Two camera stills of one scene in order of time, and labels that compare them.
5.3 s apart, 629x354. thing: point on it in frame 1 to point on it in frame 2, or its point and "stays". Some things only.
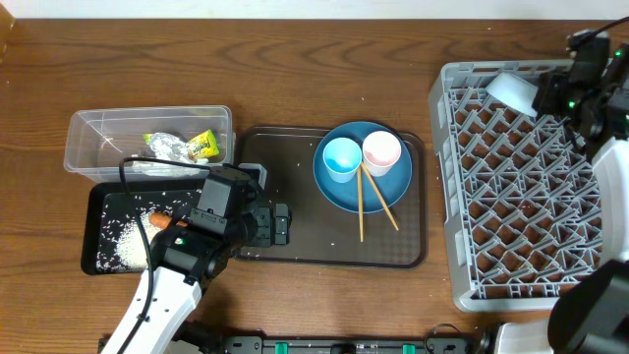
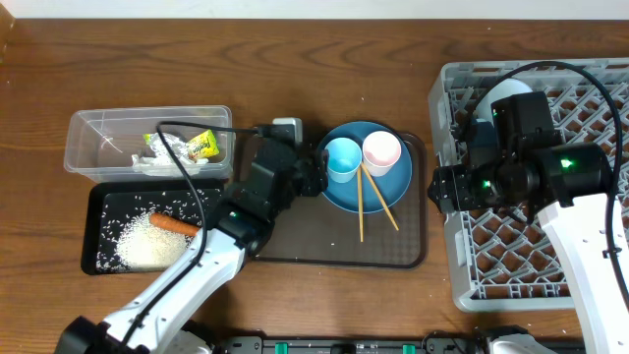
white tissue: x=173 y=150 stays
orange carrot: x=162 y=220 stays
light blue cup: x=342 y=158 stays
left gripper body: x=259 y=228 to x=311 y=179
